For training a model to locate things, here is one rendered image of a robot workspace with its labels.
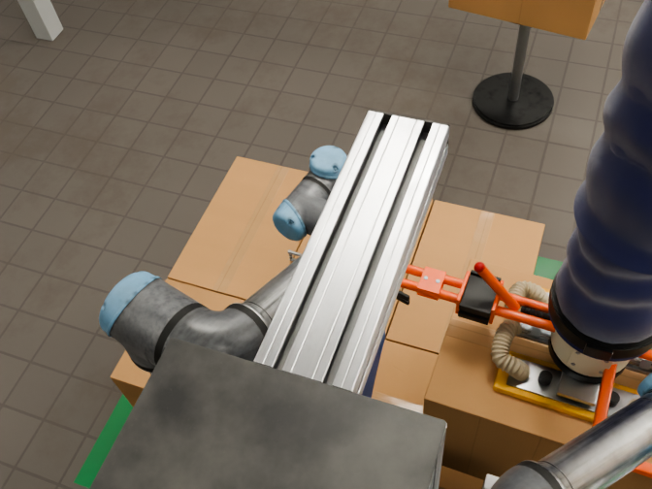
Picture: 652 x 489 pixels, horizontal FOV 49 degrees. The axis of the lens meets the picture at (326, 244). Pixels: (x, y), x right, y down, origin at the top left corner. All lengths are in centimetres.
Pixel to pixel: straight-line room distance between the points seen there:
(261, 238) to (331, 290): 192
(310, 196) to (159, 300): 40
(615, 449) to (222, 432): 63
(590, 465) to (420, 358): 128
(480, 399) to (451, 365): 10
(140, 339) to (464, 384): 81
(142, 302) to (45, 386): 208
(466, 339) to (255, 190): 126
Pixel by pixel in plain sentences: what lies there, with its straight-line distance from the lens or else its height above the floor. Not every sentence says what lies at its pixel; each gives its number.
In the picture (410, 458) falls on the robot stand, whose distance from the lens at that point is 57.
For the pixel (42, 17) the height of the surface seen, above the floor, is 16.
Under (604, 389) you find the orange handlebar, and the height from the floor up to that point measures 121.
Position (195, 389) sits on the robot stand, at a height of 203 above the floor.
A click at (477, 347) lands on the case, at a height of 107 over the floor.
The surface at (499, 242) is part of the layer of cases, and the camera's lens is 251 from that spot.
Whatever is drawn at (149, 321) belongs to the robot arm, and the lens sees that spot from 108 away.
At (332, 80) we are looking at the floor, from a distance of 391.
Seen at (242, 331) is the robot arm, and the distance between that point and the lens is 106.
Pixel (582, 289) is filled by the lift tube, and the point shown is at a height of 145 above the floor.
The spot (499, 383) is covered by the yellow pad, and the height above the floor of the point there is 109.
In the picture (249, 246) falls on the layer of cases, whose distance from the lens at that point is 254.
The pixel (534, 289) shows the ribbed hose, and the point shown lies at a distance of 170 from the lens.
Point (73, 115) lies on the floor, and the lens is 412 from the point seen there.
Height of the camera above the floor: 256
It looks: 54 degrees down
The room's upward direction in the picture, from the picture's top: 9 degrees counter-clockwise
